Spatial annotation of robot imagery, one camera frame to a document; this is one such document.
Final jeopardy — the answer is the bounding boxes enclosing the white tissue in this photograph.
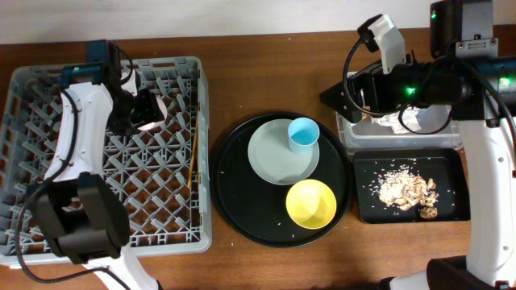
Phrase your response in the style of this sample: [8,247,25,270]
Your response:
[372,107,422,135]

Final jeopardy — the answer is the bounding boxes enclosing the pink cup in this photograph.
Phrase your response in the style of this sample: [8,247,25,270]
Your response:
[138,97,168,131]

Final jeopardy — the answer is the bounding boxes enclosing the blue cup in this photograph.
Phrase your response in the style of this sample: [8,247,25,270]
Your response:
[287,118,320,154]

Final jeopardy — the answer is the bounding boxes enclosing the food scraps and rice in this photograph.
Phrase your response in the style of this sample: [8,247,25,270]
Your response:
[363,160,439,220]

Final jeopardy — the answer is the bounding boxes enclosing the grey plate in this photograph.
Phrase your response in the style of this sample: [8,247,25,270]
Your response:
[248,118,319,185]

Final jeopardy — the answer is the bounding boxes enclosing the yellow bowl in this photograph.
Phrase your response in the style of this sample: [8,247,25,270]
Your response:
[285,179,337,230]

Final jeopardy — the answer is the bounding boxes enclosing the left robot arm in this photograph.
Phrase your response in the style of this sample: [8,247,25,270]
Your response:
[23,40,167,289]

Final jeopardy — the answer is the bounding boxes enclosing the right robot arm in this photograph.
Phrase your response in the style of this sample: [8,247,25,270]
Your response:
[320,1,515,289]

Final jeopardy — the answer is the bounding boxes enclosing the grey dishwasher rack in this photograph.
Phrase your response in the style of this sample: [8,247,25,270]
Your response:
[1,56,212,268]

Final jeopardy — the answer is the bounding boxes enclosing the clear plastic bin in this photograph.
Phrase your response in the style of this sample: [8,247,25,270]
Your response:
[335,106,463,154]

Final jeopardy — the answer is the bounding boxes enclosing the black rectangular tray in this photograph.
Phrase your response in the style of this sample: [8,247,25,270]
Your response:
[352,148,470,224]

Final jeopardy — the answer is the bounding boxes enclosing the round black tray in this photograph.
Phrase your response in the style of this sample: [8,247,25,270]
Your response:
[210,112,354,247]

